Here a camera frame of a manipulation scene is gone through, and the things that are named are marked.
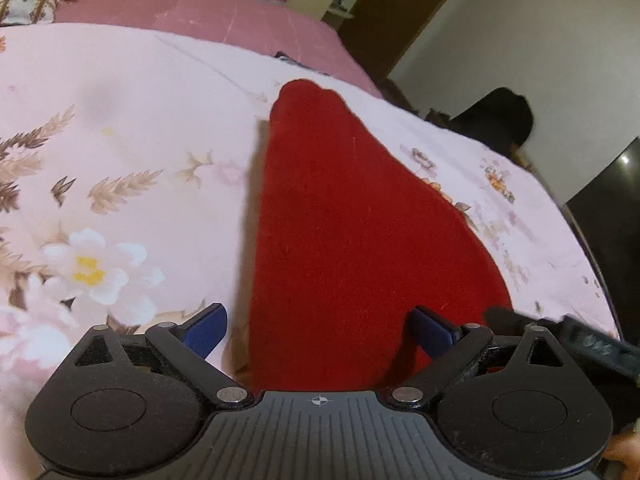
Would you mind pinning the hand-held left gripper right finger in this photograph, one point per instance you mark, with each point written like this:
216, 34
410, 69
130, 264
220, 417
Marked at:
431, 331

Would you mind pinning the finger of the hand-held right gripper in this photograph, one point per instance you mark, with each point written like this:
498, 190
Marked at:
505, 317

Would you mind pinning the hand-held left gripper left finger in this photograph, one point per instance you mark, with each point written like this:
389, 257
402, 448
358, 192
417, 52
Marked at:
205, 331

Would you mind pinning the red knit garment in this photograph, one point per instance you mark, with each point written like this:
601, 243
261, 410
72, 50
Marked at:
350, 240

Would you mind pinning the person's right hand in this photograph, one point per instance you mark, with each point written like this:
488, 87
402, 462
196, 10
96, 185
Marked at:
627, 447

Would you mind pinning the black glossy furniture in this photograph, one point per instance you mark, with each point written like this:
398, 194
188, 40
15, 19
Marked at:
615, 220

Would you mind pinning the pale floral bed sheet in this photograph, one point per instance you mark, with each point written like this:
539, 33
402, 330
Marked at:
125, 160

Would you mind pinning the pink bed sheet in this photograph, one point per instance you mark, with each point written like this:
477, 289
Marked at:
225, 15

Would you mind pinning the brown wooden door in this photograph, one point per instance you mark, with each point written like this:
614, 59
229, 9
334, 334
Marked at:
400, 15

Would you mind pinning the plaid pillow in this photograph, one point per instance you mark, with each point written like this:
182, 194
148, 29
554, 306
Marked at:
25, 5

